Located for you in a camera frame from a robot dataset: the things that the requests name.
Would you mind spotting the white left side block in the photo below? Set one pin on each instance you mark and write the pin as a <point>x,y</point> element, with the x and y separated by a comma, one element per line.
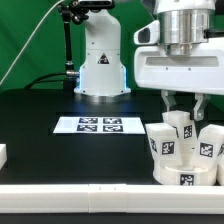
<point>3,155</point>

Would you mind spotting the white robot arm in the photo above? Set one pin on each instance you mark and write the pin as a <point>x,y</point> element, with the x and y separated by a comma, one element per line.
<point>179,51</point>

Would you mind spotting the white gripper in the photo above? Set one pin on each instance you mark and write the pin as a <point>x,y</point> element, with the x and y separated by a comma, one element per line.
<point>202,73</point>

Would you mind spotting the white front rail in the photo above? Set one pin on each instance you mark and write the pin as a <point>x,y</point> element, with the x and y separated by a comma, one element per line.
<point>111,198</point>

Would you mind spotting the white marker sheet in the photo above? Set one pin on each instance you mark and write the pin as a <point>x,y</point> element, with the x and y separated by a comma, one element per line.
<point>99,125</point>

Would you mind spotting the white round stool seat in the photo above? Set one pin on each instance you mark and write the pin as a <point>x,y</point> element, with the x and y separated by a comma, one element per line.
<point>184,175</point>

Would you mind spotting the black camera stand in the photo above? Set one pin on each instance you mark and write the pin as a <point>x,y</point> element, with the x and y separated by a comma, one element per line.
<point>76,12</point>

